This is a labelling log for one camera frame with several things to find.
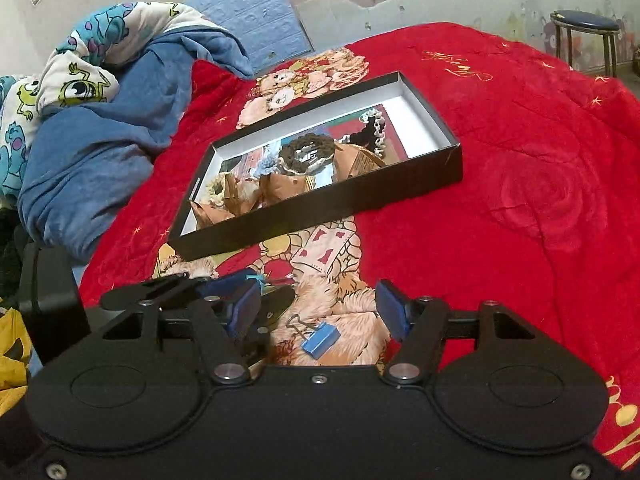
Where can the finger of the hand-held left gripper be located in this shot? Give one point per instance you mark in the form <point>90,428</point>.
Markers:
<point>275,310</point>
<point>220,286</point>

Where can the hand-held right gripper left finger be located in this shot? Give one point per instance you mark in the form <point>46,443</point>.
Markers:
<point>242,312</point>

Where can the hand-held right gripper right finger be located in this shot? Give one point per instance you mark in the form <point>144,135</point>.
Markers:
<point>392,310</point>

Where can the blue binder clip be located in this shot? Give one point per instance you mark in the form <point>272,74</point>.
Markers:
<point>320,339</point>

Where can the black cardboard box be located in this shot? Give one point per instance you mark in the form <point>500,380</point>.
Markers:
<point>350,200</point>

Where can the light blue scrunchie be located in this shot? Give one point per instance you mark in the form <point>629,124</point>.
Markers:
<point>269,162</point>

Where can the brown and white scrunchie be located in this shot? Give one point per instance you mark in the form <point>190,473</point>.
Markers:
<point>302,155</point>

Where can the black and white scrunchie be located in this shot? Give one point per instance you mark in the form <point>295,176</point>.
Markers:
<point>372,127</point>

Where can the yellow printed cloth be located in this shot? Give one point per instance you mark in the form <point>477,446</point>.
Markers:
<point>12,355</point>

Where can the picture cover book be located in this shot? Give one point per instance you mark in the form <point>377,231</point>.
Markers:
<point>245,160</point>

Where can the blue blanket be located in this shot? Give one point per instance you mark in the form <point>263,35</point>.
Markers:
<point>90,175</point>

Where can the red rose quilt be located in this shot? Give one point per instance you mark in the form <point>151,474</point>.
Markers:
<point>525,185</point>

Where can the cartoon monster printed blanket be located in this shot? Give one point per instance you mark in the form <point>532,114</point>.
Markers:
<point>75,85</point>

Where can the blue cushioned metal stool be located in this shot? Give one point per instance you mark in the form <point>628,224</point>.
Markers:
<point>585,20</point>

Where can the blue foam wall panel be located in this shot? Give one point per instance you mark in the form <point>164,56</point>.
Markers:
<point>265,15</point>

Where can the cartoon bear wall border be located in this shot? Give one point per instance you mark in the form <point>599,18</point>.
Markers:
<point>530,25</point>

